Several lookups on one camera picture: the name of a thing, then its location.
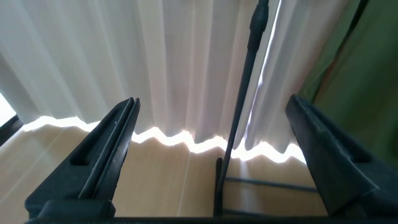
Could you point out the window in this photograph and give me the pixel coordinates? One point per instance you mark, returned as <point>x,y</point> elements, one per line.
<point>4,109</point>

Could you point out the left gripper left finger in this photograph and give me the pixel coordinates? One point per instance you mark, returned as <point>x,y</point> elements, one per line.
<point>56,193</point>

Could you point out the green long-sleeved shirt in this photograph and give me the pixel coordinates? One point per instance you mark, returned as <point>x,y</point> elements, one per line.
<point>367,77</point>

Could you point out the black clothes rack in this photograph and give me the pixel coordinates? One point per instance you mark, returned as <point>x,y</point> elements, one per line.
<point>247,71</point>

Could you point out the beige curtain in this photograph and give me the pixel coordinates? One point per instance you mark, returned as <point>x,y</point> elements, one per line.
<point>93,46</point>

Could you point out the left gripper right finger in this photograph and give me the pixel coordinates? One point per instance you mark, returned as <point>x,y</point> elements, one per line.
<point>342,186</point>

